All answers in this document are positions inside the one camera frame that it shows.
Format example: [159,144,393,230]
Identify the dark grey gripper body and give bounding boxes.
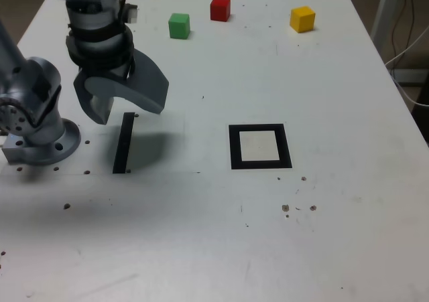
[78,63,135,81]

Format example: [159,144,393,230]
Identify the black background cable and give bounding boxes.
[391,0,418,60]

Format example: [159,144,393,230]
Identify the yellow cube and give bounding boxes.
[290,5,316,33]

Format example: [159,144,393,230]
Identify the white metal post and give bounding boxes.
[370,0,395,48]

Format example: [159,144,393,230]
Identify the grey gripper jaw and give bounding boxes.
[72,73,115,126]
[84,46,170,115]

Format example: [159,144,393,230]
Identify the black tape square outline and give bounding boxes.
[228,123,293,170]

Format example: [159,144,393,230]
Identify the white background cable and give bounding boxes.
[384,23,429,107]

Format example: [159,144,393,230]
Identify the red cube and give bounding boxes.
[210,0,231,22]

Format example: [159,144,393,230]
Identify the grey gripper camera box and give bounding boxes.
[125,3,139,24]

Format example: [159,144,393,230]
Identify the green cube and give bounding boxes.
[168,13,191,40]

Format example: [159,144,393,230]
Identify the black tape strip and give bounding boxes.
[112,112,135,175]

